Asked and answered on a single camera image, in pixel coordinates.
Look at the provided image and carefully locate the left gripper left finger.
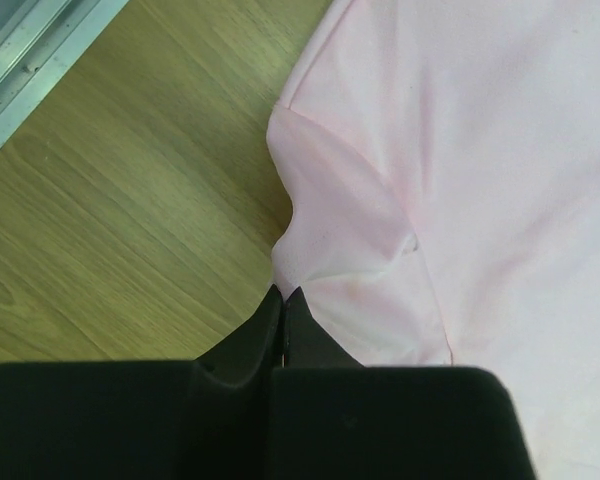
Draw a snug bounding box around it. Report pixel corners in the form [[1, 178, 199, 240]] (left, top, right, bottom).
[[195, 286, 283, 388]]

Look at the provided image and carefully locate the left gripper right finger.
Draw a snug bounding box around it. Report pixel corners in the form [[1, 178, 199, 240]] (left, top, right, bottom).
[[283, 288, 362, 368]]

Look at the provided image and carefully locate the pink t shirt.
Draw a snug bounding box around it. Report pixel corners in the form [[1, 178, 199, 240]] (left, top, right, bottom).
[[267, 1, 600, 479]]

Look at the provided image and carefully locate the aluminium frame rail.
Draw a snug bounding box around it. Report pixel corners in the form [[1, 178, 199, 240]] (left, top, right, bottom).
[[0, 0, 127, 148]]

